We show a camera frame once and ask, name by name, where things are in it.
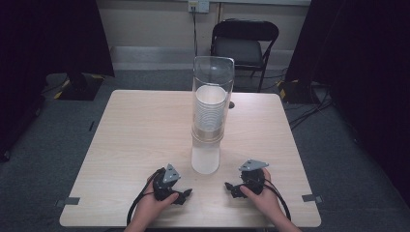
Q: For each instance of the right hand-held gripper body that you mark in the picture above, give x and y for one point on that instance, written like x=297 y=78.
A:
x=253 y=179

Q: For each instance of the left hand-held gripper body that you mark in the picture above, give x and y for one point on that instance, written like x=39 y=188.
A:
x=162 y=187

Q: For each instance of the person's left hand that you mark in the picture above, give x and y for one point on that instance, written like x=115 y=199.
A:
x=151 y=206

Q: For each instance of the person's right hand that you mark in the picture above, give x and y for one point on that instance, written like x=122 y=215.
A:
x=262 y=203

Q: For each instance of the clear tube cup dispenser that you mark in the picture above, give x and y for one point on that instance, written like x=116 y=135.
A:
x=206 y=154

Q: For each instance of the grey tape strip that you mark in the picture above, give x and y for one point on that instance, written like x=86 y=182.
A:
x=68 y=201
x=312 y=198

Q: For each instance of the stack of white paper cups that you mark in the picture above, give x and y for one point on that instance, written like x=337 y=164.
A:
x=210 y=109

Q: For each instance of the black stand base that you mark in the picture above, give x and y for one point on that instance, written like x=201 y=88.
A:
x=80 y=87
x=295 y=92

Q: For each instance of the black folding chair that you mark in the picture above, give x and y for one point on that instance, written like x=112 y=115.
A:
x=240 y=48

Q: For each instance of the dark curtain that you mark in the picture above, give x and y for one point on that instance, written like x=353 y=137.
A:
x=48 y=48
x=364 y=80

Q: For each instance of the white wall outlet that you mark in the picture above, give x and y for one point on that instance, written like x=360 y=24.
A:
x=198 y=5

